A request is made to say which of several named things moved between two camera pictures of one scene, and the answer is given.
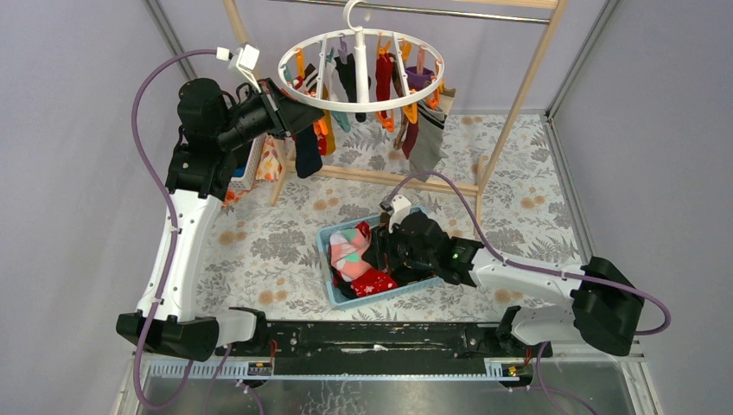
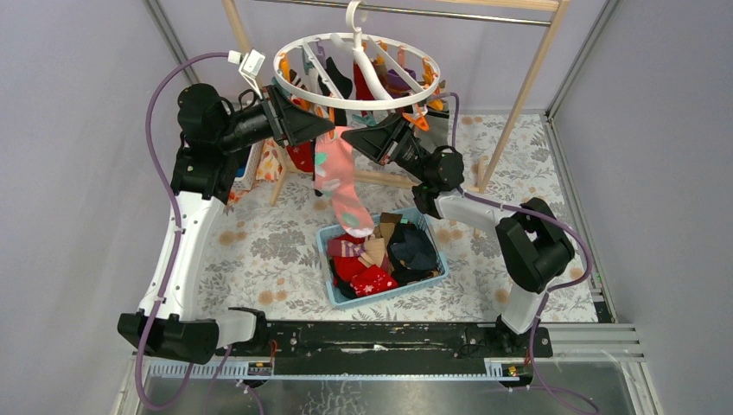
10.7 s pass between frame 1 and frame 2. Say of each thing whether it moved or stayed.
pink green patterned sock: moved
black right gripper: moved
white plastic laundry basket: stayed
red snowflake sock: stayed
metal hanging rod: stayed
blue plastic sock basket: stayed
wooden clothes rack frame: stayed
